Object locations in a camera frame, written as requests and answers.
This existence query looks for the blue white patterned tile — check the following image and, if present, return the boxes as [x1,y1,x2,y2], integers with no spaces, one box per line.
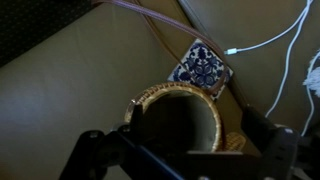
[167,38,234,101]

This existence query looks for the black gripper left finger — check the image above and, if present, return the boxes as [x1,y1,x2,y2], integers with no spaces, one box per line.
[129,103,148,138]

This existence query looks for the brown woven bag with strap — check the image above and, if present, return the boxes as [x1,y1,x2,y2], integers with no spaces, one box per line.
[91,0,248,154]

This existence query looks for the brown leather sofa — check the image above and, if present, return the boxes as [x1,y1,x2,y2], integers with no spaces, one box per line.
[0,0,320,180]

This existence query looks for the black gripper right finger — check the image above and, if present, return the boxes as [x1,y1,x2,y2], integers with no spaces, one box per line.
[241,106,299,158]

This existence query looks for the white charger cable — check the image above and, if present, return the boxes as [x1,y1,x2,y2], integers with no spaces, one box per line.
[223,0,316,138]

